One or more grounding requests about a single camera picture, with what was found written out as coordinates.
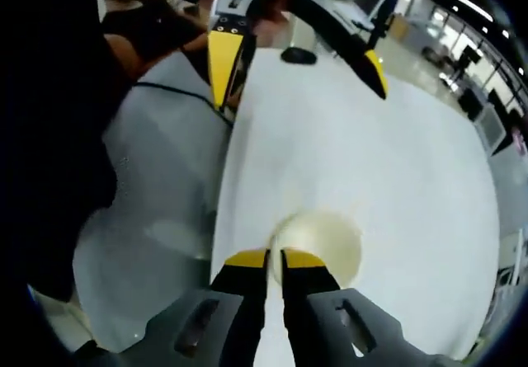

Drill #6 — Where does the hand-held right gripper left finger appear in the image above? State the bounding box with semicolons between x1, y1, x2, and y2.
144;247;272;367

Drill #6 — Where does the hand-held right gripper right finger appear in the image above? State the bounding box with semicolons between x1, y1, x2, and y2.
280;247;459;367

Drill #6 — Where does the black tripod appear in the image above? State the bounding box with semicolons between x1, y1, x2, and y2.
365;12;391;50

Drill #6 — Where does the black oval device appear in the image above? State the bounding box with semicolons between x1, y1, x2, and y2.
280;47;318;65

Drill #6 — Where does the yellow cabinet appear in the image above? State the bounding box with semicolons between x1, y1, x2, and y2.
391;15;413;42

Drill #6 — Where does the white table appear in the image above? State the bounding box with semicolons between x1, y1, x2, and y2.
210;47;502;367

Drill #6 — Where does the black office chair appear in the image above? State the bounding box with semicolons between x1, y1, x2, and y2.
457;88;482;123

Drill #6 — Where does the person's dark top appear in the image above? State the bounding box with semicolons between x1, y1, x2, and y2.
12;0;133;302

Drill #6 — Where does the black cable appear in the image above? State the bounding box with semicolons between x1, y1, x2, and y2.
134;81;235;128

